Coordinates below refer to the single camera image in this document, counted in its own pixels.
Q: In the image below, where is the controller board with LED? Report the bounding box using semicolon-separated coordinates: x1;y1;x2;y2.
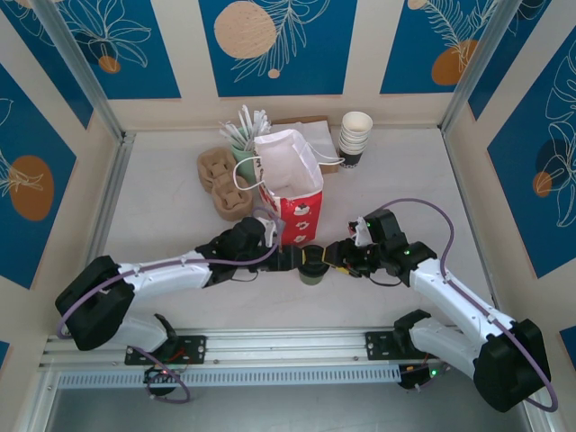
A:
398;363;445;393
142;364;185;397

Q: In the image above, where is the brown cardboard napkin tray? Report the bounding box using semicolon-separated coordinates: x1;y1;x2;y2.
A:
271;116;343;177

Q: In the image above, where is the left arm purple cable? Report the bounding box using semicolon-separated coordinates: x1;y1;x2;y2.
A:
57;206;287;404

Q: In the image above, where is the red and white paper bag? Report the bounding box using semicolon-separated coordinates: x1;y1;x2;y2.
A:
232;129;347;250

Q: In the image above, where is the stack of paper cups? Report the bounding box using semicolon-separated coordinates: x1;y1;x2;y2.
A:
337;111;374;172

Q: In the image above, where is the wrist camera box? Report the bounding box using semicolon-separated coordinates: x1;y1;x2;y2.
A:
256;215;285;248
348;216;374;248

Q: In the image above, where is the white slotted cable duct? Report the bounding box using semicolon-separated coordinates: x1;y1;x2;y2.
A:
56;364;402;389

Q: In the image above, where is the grey metal sheet panel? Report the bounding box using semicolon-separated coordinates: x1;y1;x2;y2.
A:
44;385;541;432

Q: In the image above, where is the black coffee cup lid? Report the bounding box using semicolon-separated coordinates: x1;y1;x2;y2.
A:
295;246;330;276

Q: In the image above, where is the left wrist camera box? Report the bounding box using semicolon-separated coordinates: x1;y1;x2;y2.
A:
256;215;285;248

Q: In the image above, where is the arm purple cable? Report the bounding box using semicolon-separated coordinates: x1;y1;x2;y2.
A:
57;206;287;404
366;197;559;413

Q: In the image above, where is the aluminium frame post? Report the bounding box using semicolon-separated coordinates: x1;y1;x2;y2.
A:
31;0;127;141
440;0;518;132

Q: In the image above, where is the mint green straw holder cup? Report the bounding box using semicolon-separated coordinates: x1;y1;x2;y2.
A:
229;134;260;181

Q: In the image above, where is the long aluminium base rail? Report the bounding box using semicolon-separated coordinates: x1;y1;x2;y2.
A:
38;326;535;373

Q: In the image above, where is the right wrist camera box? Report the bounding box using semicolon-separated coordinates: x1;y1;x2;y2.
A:
348;216;374;248

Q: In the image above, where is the paper coffee cup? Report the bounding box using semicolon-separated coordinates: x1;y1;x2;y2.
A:
297;265;329;287

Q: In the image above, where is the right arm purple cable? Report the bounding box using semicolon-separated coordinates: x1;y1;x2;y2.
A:
366;197;559;413

